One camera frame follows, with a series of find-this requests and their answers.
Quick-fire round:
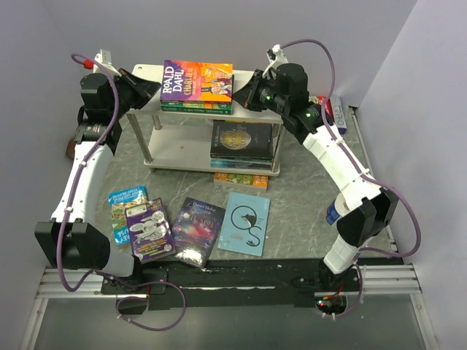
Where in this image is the orange Treehouse book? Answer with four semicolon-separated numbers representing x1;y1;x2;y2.
214;172;269;192

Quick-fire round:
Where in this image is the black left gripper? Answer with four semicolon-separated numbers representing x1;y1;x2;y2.
107;68;161;120

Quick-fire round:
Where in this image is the light blue cat book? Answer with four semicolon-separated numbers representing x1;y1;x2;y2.
217;192;271;257

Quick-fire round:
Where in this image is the brown toilet paper roll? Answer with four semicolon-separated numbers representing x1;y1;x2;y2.
66;136;77;160

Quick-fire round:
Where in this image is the white two-tier shelf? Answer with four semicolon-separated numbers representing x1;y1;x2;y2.
125;64;287;176

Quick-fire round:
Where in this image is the black Moon and Sixpence book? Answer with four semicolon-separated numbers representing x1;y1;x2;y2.
210;120;274;160

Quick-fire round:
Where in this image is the green Treehouse book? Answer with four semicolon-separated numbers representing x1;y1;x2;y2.
160;74;235;116

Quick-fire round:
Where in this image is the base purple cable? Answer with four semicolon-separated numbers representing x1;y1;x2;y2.
115;280;187;333

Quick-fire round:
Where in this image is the white blue toothpaste box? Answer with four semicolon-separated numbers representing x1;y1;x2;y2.
330;96;347;135

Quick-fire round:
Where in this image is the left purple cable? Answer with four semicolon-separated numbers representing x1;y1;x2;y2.
57;53;120;292

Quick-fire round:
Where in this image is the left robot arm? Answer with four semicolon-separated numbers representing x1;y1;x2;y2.
34;69;161;293

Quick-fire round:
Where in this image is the red picture book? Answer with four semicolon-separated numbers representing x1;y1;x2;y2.
309;96;333;117

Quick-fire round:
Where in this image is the Roald Dahl Charlie book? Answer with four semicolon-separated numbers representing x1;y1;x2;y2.
161;60;234;104

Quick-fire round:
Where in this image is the purple comic paperback book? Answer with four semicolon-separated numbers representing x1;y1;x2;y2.
126;198;176;264

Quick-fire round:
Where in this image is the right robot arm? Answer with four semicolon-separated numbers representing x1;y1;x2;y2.
233;63;398;291

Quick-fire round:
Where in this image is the dark purple Crusoe book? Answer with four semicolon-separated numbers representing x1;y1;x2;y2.
172;197;225;268

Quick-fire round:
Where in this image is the blue 26-Storey Treehouse book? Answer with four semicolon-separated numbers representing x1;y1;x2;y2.
108;186;147;245

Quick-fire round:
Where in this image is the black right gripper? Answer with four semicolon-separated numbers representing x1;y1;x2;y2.
231;70;287;117

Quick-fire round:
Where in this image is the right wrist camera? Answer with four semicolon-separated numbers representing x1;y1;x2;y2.
263;44;288;78

